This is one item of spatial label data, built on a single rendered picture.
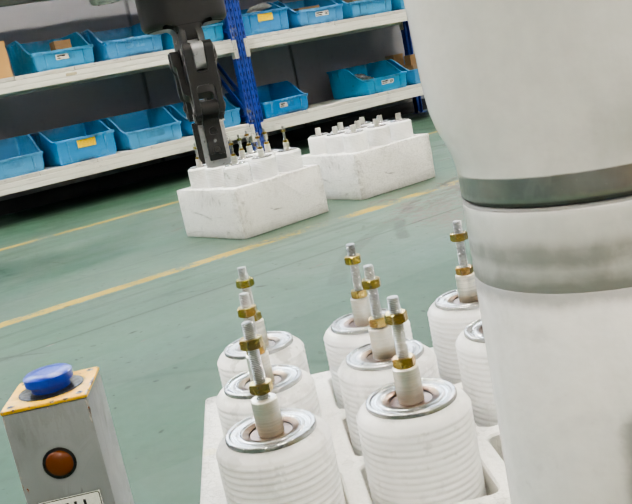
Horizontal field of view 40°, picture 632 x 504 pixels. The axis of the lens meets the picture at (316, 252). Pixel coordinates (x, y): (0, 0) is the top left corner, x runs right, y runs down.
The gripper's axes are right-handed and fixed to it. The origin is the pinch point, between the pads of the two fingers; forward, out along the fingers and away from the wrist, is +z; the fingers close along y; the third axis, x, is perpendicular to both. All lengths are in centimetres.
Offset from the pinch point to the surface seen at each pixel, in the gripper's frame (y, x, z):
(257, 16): 493, -90, -42
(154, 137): 461, -8, 18
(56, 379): -7.4, 17.1, 15.1
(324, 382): 14.7, -8.1, 29.6
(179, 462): 46, 11, 48
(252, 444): -13.9, 3.2, 22.2
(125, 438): 61, 19, 48
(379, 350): -2.3, -11.1, 21.6
